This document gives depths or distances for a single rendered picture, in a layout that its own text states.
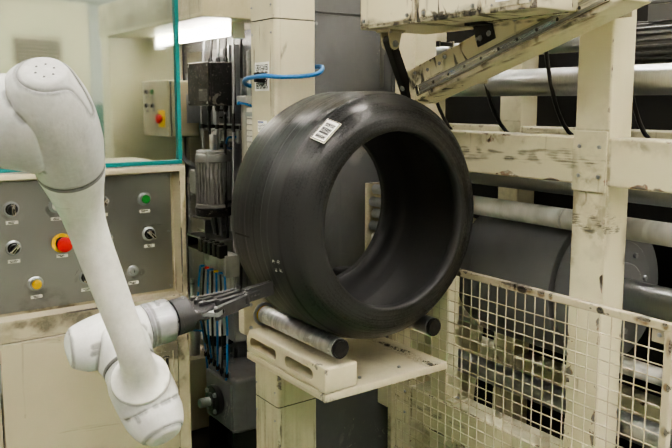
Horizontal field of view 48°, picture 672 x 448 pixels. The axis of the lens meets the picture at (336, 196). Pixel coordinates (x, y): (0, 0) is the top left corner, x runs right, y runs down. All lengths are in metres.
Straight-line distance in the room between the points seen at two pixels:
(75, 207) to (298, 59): 0.96
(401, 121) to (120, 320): 0.76
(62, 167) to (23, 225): 0.98
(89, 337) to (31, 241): 0.65
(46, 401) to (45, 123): 1.21
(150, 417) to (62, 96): 0.61
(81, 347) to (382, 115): 0.77
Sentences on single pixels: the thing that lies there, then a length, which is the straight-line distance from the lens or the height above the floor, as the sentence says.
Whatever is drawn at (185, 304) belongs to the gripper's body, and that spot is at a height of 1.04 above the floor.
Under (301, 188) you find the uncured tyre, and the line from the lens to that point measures 1.55.
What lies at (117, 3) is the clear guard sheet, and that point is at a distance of 2.11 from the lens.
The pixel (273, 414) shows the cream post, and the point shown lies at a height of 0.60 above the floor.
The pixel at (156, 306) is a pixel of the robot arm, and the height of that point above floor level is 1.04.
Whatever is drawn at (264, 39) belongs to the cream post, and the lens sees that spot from 1.99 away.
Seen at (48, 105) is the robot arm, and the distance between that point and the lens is 1.04.
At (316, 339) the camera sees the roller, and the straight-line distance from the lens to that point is 1.73.
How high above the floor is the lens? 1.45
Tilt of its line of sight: 7 degrees down
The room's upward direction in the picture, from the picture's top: straight up
